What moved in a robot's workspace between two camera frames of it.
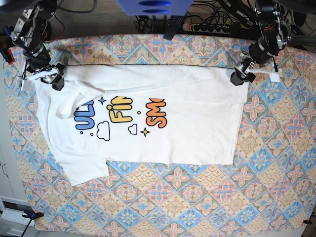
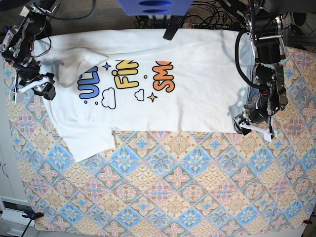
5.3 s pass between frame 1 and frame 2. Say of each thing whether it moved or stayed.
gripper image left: moved
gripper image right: moved
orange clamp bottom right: stayed
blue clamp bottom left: stayed
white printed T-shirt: moved
